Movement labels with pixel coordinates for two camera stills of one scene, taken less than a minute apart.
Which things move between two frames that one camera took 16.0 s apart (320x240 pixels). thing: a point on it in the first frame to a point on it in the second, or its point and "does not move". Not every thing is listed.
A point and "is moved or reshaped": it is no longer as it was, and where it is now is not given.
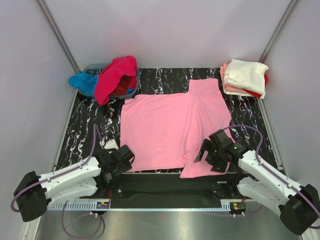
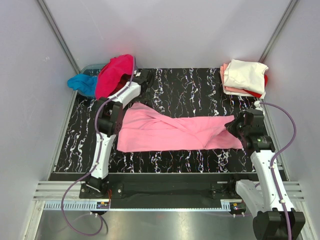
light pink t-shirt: (164, 131) is moved or reshaped
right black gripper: (211, 155) to (240, 127)
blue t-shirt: (86, 84) does not move
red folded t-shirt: (255, 94) does not move
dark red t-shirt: (126, 82) does not move
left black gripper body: (117, 167) to (126, 80)
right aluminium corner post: (278, 31) does not move
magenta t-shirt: (108, 78) does not move
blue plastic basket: (94, 69) does not move
